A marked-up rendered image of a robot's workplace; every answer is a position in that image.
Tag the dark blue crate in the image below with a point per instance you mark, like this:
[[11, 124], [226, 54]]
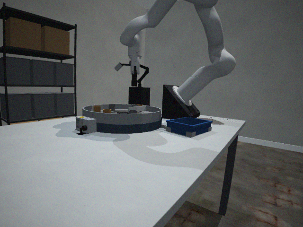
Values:
[[188, 126]]

